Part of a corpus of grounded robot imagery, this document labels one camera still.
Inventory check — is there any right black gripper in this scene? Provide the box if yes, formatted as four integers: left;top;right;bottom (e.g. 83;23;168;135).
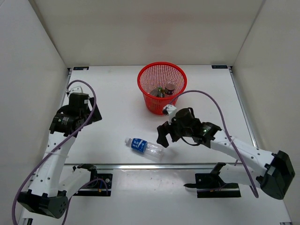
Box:
157;116;193;148

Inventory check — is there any clear bottle blue label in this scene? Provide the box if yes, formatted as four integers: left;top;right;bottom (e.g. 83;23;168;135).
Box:
125;138;164;162

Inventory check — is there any green plastic bottle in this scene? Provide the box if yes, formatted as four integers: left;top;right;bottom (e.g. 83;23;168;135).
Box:
157;87;165;98

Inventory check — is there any clear bottle green label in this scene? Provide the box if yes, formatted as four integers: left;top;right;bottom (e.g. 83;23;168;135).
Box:
144;84;159;97

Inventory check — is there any small bottle black label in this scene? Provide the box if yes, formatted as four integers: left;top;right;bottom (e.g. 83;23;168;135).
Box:
164;79;177;97

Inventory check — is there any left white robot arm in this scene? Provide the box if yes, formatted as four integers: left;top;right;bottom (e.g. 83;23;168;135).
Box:
17;92;102;219

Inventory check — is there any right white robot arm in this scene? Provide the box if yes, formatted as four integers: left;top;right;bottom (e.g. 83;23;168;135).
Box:
157;105;295;200

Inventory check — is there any red mesh plastic bin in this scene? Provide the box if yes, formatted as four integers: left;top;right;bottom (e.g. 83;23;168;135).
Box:
137;61;187;115

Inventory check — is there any left table corner label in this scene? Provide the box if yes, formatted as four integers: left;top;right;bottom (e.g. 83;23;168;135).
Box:
73;67;89;71

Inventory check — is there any table corner label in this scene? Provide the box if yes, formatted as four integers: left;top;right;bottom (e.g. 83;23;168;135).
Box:
211;65;228;69
73;67;89;71

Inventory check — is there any right table corner label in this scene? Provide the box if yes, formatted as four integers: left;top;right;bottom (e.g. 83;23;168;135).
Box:
211;65;228;69

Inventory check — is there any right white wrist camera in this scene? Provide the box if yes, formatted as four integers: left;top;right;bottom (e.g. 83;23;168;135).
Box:
162;104;177;124

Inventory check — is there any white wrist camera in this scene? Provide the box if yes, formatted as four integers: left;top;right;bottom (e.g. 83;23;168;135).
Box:
66;86;83;96
162;104;177;124

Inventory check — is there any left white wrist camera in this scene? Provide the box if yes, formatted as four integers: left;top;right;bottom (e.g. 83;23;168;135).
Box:
66;86;83;96

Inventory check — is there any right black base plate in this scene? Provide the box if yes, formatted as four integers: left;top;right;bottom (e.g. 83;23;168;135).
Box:
183;169;241;199

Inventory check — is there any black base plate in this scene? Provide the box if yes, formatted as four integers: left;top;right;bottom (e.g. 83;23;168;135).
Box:
75;170;113;197
183;169;241;199

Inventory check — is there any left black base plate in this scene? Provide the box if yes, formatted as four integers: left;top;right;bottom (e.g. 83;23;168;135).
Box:
75;170;113;197

